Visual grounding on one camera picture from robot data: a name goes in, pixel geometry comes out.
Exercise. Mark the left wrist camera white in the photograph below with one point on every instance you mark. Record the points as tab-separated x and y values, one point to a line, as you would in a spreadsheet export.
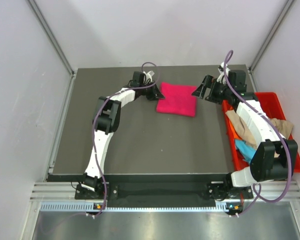
149	76

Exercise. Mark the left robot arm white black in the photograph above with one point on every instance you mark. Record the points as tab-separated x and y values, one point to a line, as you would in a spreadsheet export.
106	123

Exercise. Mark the blue t shirt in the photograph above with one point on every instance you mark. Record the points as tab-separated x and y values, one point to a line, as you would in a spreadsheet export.
246	151

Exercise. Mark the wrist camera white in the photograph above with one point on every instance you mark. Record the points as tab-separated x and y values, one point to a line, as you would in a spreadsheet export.
223	70
149	76

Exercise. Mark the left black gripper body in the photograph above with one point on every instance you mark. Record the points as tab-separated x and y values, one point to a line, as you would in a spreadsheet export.
149	92

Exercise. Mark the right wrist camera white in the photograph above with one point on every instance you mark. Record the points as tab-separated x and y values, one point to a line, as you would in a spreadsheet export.
223	70

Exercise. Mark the orange t shirt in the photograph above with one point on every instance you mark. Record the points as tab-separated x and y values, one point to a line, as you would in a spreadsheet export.
235	135

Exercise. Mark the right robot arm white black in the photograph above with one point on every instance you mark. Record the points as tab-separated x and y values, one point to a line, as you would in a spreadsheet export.
275	155

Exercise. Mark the pink t shirt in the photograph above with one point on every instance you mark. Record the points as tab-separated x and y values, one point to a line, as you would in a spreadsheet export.
178	100

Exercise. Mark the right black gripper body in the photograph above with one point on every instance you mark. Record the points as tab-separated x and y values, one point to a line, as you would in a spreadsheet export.
218	92

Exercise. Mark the slotted cable duct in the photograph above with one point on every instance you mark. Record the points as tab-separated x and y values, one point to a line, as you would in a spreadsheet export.
93	207

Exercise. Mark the beige t shirt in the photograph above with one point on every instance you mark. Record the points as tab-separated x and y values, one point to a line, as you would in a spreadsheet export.
284	127

